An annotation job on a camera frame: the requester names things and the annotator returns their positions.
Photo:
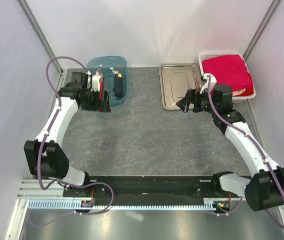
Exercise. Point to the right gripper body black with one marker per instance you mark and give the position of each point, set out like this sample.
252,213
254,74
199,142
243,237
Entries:
202,101

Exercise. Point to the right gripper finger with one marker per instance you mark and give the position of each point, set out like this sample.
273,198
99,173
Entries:
183,104
190,95

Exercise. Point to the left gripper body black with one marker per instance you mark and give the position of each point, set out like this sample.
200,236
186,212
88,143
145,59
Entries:
92,100

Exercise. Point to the black paper napkin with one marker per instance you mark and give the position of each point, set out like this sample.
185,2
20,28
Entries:
118,86

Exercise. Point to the gold spoon green handle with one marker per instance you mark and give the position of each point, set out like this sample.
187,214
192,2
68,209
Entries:
119,74

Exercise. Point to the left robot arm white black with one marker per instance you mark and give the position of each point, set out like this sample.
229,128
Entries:
44,155

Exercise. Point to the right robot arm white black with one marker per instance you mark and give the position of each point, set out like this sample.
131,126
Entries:
265,188

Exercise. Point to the red rolled napkin with cutlery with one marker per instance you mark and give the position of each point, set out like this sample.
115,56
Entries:
101,81

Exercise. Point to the stainless steel tray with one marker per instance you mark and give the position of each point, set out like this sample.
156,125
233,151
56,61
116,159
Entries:
175,80

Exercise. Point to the blue transparent plastic container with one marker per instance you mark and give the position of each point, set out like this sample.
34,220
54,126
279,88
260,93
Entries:
108,65

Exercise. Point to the white plastic basket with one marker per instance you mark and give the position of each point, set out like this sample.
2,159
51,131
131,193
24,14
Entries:
207,54

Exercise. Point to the red folded cloth stack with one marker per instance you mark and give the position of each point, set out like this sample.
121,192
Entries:
231,70

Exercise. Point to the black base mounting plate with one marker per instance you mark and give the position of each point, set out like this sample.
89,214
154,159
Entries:
164,189

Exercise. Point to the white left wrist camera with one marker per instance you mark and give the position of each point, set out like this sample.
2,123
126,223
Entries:
93,82

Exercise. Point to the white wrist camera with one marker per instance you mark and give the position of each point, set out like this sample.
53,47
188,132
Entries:
93,82
209,81

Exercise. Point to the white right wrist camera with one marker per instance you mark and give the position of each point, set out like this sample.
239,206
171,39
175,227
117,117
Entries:
209,81

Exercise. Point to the aluminium frame rail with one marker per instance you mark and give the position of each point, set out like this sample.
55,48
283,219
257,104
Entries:
30,189

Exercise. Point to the slotted grey cable duct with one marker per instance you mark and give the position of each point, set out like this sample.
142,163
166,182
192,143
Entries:
206,204

